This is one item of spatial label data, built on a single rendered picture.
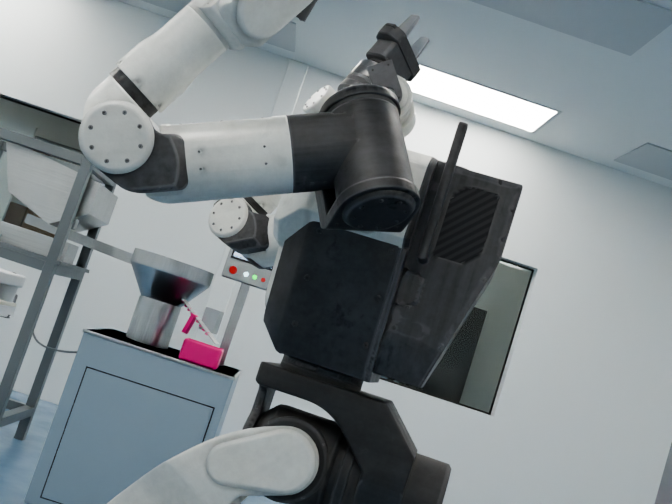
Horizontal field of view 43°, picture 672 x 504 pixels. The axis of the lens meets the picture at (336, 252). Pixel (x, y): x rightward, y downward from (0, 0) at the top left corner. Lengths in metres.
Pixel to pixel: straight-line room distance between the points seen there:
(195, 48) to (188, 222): 5.28
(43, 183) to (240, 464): 3.41
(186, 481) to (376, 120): 0.53
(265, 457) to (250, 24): 0.53
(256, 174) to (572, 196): 5.70
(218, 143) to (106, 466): 2.67
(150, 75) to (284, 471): 0.51
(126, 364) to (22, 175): 1.37
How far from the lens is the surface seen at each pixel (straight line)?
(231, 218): 1.47
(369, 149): 0.94
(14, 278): 1.44
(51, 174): 4.42
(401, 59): 1.61
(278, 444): 1.11
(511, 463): 6.43
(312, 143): 0.94
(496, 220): 1.10
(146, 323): 3.69
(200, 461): 1.15
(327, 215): 0.97
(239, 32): 0.96
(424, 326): 1.08
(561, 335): 6.47
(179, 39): 0.96
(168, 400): 3.45
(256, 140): 0.94
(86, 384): 3.50
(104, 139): 0.93
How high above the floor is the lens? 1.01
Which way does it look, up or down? 6 degrees up
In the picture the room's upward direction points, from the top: 18 degrees clockwise
